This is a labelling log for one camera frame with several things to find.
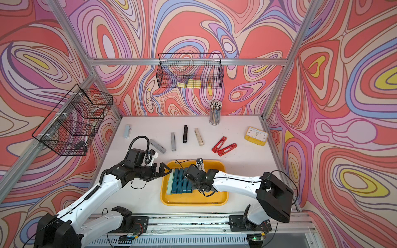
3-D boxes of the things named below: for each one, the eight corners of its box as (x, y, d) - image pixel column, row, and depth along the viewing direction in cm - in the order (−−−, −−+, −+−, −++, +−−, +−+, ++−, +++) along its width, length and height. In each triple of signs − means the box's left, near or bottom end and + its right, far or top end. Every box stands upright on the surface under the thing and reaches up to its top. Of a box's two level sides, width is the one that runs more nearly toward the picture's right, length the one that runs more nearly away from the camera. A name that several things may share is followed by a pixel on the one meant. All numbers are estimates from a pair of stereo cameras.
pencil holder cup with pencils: (209, 126, 117) (210, 107, 102) (209, 119, 122) (210, 100, 107) (219, 126, 117) (222, 106, 102) (218, 119, 122) (221, 100, 107)
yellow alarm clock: (243, 138, 109) (244, 135, 106) (246, 129, 115) (248, 126, 112) (264, 146, 105) (266, 143, 102) (267, 135, 111) (269, 133, 108)
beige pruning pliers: (199, 146, 104) (199, 144, 102) (194, 130, 113) (194, 128, 112) (203, 145, 105) (203, 143, 103) (197, 129, 114) (197, 127, 112)
